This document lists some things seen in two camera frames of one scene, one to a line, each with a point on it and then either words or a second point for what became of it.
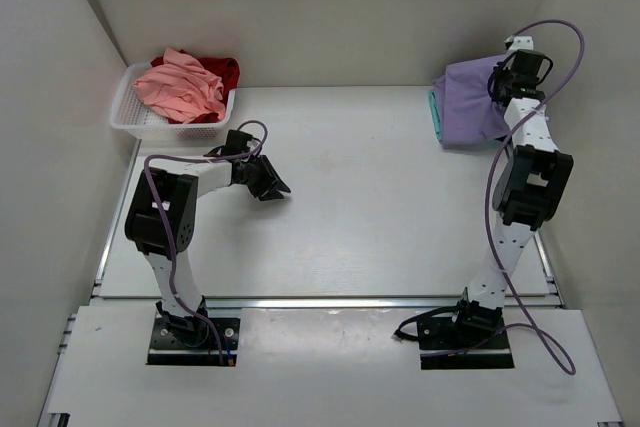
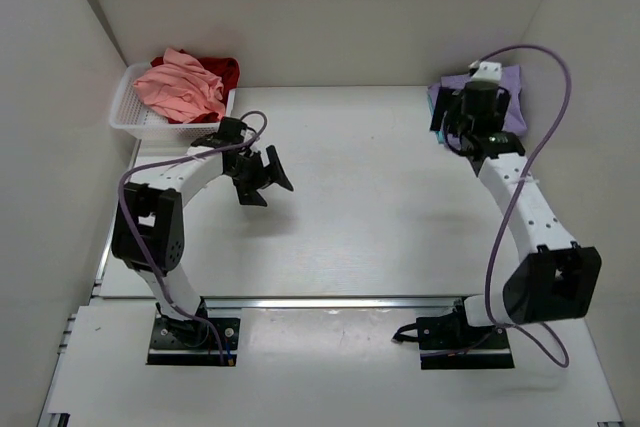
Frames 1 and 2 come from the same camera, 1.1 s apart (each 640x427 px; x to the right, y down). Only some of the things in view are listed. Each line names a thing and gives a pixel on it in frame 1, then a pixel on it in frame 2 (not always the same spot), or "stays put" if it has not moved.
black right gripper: x=500 y=70 to x=442 y=103
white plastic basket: x=129 y=109 stays put
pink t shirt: x=181 y=89 stays put
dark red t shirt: x=227 y=70 stays put
